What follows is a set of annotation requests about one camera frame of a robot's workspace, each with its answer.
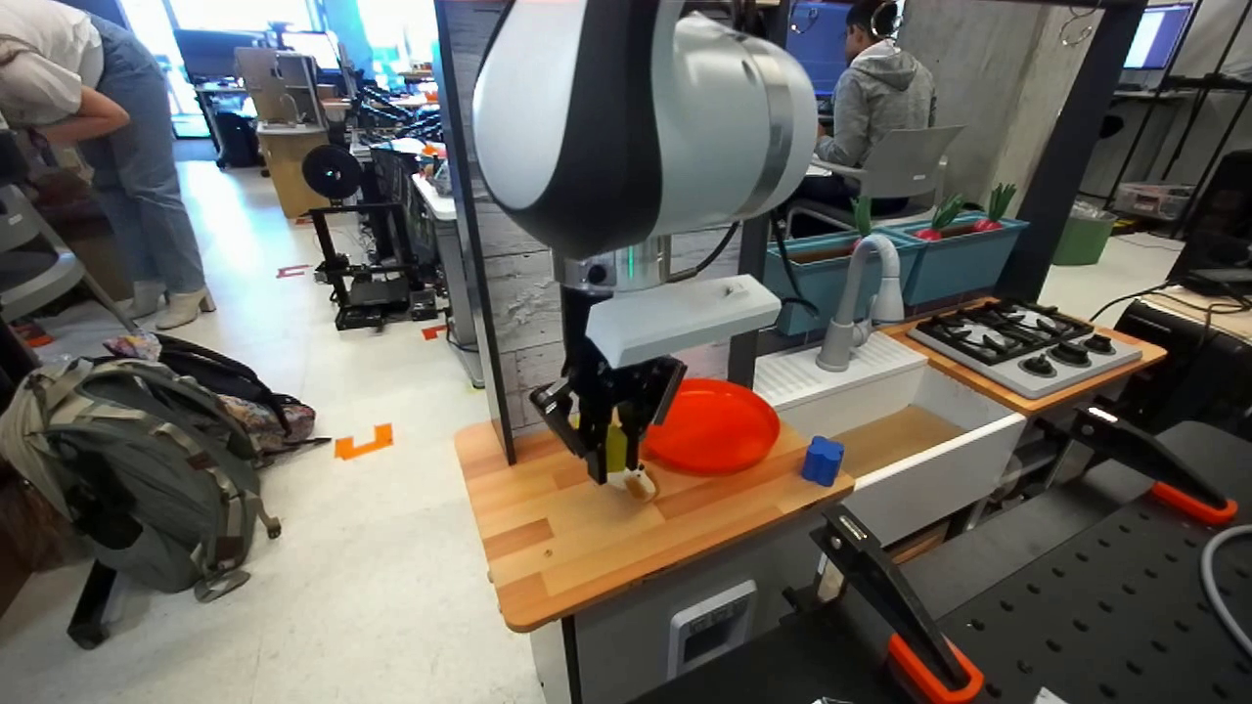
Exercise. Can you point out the far black orange clamp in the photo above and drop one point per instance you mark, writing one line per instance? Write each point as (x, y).
(1165, 475)

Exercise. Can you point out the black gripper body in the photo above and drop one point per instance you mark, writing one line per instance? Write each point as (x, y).
(592, 389)

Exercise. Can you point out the grey backpack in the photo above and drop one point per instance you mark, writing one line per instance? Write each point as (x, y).
(157, 458)

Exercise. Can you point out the yellow toy block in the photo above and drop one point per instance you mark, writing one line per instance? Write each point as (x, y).
(616, 454)

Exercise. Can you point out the left toy radish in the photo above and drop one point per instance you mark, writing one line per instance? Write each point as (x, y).
(947, 219)

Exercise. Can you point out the grey toy faucet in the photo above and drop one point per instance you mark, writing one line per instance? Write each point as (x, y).
(871, 295)

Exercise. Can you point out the black orange clamp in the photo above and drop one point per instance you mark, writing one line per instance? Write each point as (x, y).
(1165, 475)
(916, 649)

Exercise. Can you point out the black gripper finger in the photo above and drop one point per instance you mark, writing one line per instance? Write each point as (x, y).
(592, 451)
(637, 430)

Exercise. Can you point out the left teal planter box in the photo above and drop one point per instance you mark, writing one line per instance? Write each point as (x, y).
(806, 277)

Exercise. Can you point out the person in jeans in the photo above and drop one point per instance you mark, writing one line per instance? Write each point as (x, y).
(89, 85)

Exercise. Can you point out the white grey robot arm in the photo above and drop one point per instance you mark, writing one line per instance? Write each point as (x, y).
(607, 128)

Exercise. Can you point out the white toy sink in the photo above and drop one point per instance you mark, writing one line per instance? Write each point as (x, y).
(916, 443)

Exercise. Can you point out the blue toy cube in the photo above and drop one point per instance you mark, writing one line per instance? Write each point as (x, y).
(822, 458)

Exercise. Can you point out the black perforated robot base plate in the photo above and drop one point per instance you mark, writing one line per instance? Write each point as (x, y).
(1083, 597)

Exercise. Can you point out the toy gas stove top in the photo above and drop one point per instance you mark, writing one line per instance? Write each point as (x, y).
(1028, 348)

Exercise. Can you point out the red plastic plate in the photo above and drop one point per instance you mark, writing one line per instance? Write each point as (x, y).
(715, 428)

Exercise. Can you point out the near black orange clamp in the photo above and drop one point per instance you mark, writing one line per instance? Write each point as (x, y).
(916, 649)

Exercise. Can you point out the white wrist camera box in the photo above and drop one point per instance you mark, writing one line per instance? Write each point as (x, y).
(682, 314)

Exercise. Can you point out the person in grey hoodie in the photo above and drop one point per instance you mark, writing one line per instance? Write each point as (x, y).
(883, 88)

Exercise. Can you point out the orange floor bracket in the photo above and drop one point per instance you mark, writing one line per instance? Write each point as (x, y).
(361, 446)

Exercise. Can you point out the small beige toy figure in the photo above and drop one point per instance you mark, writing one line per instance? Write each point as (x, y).
(638, 484)

